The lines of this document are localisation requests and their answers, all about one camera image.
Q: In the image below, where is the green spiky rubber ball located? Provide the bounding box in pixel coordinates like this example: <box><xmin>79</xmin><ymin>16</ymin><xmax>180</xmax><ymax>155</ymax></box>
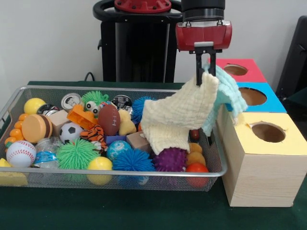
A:
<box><xmin>57</xmin><ymin>138</ymin><xmax>100</xmax><ymax>170</ymax></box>

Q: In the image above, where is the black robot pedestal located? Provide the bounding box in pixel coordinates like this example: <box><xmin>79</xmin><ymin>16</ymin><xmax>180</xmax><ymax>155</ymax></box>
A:
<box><xmin>93</xmin><ymin>0</ymin><xmax>192</xmax><ymax>83</ymax></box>

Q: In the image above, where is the light blue waffle cloth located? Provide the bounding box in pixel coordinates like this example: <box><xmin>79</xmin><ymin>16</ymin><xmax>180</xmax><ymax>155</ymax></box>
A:
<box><xmin>201</xmin><ymin>62</ymin><xmax>248</xmax><ymax>137</ymax></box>

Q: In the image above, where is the blue spiky rubber ball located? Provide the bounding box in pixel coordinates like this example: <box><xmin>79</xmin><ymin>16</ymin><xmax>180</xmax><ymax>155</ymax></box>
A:
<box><xmin>131</xmin><ymin>96</ymin><xmax>154</xmax><ymax>123</ymax></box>
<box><xmin>112</xmin><ymin>149</ymin><xmax>156</xmax><ymax>172</ymax></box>

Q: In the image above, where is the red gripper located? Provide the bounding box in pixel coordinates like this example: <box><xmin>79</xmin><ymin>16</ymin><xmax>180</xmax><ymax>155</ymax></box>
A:
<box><xmin>175</xmin><ymin>20</ymin><xmax>233</xmax><ymax>87</ymax></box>

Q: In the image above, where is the wooden box with three holes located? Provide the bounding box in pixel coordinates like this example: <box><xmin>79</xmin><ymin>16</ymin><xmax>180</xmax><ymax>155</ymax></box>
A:
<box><xmin>206</xmin><ymin>57</ymin><xmax>307</xmax><ymax>208</ymax></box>

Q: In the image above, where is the black chair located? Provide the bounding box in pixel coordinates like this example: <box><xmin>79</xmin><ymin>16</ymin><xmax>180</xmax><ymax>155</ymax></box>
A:
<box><xmin>275</xmin><ymin>15</ymin><xmax>307</xmax><ymax>96</ymax></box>

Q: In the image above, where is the yellow ball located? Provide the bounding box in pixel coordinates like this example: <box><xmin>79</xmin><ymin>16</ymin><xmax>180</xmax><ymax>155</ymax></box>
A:
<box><xmin>86</xmin><ymin>157</ymin><xmax>113</xmax><ymax>185</ymax></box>

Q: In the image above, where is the purple spiky monster ball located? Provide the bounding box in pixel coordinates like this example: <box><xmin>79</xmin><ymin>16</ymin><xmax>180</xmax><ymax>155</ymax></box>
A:
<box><xmin>153</xmin><ymin>147</ymin><xmax>188</xmax><ymax>172</ymax></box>

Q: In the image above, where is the dark green table cloth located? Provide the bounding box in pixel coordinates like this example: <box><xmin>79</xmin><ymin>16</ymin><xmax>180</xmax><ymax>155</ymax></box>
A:
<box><xmin>0</xmin><ymin>80</ymin><xmax>307</xmax><ymax>230</ymax></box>

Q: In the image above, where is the green cloth side table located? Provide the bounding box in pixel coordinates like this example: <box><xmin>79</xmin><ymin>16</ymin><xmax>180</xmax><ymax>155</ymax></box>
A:
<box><xmin>285</xmin><ymin>86</ymin><xmax>307</xmax><ymax>115</ymax></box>

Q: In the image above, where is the white baseball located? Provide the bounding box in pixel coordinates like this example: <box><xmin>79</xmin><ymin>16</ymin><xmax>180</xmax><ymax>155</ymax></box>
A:
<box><xmin>6</xmin><ymin>140</ymin><xmax>37</xmax><ymax>168</ymax></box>

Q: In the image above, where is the small soccer ball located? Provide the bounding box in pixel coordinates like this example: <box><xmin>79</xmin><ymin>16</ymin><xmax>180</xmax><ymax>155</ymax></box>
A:
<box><xmin>59</xmin><ymin>122</ymin><xmax>84</xmax><ymax>144</ymax></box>

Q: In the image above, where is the orange ball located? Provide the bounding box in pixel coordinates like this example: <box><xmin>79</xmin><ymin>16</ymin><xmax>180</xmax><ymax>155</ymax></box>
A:
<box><xmin>186</xmin><ymin>162</ymin><xmax>209</xmax><ymax>188</ymax></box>

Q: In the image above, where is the blue globe ball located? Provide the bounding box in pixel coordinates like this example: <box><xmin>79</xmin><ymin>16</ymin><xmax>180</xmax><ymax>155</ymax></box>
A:
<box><xmin>106</xmin><ymin>140</ymin><xmax>133</xmax><ymax>161</ymax></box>

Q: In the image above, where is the cream waffle cloth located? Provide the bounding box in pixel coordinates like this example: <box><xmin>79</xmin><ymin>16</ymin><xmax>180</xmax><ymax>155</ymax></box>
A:
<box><xmin>140</xmin><ymin>73</ymin><xmax>220</xmax><ymax>156</ymax></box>

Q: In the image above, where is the round wooden burger toy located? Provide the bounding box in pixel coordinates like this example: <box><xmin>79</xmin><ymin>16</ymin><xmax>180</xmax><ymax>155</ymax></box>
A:
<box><xmin>21</xmin><ymin>114</ymin><xmax>53</xmax><ymax>144</ymax></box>

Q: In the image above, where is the silver mesh bin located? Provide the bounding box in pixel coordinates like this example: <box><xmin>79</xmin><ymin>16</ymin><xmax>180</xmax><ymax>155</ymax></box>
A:
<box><xmin>0</xmin><ymin>85</ymin><xmax>228</xmax><ymax>192</ymax></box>

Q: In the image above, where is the brown toy football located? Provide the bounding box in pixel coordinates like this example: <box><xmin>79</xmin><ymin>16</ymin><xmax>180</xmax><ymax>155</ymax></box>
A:
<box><xmin>97</xmin><ymin>104</ymin><xmax>121</xmax><ymax>137</ymax></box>

